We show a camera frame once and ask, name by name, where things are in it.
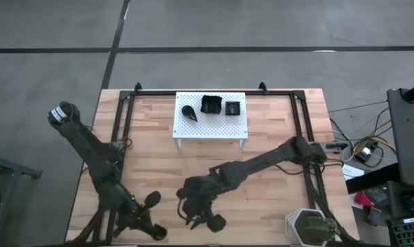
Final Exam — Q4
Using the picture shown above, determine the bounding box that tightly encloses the dark metal stand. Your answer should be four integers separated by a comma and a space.
0, 136, 43, 247

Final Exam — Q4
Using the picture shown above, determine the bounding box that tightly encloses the black beam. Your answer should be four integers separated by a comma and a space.
345, 163, 400, 195

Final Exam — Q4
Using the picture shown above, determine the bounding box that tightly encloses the white paper sheet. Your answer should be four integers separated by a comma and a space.
342, 163, 365, 181

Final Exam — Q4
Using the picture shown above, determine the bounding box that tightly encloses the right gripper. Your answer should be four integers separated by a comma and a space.
176, 187, 227, 234

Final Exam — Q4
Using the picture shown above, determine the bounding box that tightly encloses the black aluminium table frame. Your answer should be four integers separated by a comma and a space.
67, 82, 357, 247

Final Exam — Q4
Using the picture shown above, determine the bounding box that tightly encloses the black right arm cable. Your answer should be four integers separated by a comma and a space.
176, 198, 194, 223

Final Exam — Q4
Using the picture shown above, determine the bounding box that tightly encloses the white hexagonal plant pot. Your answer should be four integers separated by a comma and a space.
284, 208, 336, 247

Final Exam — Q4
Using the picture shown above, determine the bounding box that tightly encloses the silver power adapter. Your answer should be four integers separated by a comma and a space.
354, 145, 375, 165

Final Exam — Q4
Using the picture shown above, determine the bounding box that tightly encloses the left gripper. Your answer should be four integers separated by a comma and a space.
122, 190, 168, 242

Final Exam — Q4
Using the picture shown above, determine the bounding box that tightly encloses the backlit keyboard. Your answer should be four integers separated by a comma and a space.
386, 215, 414, 247

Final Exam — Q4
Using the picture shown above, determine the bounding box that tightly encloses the thin black floor cable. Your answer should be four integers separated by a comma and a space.
327, 100, 389, 113

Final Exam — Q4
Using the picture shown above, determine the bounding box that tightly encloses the small square black plate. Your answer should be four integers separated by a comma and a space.
225, 100, 242, 117

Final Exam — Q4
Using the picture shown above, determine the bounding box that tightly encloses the white perforated metal shelf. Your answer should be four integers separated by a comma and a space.
172, 91, 249, 151

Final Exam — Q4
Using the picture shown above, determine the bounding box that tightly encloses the yellow cable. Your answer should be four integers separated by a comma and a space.
350, 119, 397, 155

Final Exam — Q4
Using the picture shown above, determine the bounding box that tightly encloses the wavy square black plate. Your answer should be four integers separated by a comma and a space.
200, 94, 224, 115

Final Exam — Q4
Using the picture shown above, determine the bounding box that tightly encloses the teardrop black plate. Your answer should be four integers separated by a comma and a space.
181, 104, 198, 123

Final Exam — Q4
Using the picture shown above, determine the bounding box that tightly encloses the red floor object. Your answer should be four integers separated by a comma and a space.
353, 191, 375, 209

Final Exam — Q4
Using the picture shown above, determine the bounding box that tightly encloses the green cactus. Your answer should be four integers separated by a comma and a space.
297, 215, 340, 241

